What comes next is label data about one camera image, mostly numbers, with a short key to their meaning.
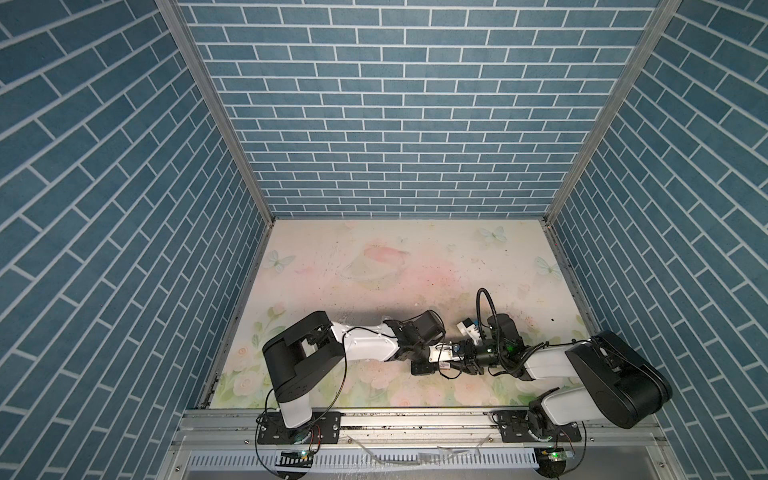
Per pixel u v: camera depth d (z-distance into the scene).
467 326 0.85
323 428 0.74
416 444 0.72
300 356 0.48
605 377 0.45
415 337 0.68
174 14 0.70
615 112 0.89
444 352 0.74
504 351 0.72
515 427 0.74
